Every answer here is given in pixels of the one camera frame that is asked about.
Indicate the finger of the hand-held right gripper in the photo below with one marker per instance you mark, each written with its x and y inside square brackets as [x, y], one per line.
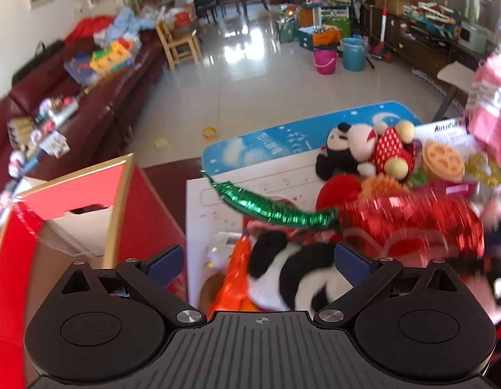
[477, 269]

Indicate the orange spiky toy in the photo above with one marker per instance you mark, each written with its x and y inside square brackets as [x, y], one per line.
[382, 184]

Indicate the red cardboard box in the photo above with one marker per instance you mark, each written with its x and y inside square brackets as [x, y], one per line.
[151, 206]

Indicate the orange round reel toy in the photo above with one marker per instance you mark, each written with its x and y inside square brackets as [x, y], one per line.
[440, 162]

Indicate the small side table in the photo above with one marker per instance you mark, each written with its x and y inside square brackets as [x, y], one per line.
[456, 75]

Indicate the orange plastic toy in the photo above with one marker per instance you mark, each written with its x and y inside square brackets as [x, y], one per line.
[234, 275]

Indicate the dark red leather sofa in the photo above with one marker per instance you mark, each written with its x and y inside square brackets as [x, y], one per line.
[92, 105]

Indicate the red green foil chili ornament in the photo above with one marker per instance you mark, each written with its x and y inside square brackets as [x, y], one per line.
[396, 219]

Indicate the colourful toy block set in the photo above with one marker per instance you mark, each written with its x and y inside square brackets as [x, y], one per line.
[110, 56]

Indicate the mouse plush with dotted dress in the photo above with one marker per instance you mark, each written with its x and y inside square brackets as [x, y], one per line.
[355, 137]

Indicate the kick scooter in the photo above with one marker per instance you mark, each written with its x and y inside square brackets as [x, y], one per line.
[383, 28]

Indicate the panda plush toy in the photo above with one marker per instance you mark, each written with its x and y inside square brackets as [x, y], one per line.
[299, 267]

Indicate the pink bucket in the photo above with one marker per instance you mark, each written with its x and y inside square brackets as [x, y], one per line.
[325, 63]

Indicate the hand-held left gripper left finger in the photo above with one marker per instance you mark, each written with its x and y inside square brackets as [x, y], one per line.
[165, 265]

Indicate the red plush toy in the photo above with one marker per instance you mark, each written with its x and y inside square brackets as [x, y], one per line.
[335, 190]

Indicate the dark wooden media cabinet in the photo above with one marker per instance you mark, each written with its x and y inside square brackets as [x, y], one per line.
[428, 48]

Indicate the white printed leaflet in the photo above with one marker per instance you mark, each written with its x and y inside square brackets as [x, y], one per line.
[440, 131]

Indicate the mint green appliance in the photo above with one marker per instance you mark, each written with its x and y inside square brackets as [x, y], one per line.
[475, 28]

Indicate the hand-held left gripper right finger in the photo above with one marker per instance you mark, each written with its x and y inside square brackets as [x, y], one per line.
[351, 265]

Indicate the green bag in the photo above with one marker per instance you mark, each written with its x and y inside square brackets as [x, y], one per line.
[287, 30]

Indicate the blue clothes pile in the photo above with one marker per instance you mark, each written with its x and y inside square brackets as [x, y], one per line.
[120, 24]

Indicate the pile of small toys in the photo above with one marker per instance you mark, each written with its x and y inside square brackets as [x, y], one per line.
[44, 129]

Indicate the blue bucket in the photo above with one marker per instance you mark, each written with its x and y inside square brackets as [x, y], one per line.
[353, 54]

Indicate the black bag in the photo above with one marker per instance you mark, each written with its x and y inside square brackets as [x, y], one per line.
[38, 60]

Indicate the blue play mat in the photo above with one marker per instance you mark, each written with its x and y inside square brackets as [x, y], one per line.
[274, 142]

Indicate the red clothes pile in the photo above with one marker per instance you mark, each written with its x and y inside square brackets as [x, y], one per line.
[88, 28]

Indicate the small wooden chair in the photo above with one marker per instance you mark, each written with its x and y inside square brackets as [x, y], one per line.
[181, 44]

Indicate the blue orange toy box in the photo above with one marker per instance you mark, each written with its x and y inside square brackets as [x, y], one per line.
[317, 38]

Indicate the pink plastic bag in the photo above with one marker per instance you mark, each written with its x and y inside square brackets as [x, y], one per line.
[489, 101]

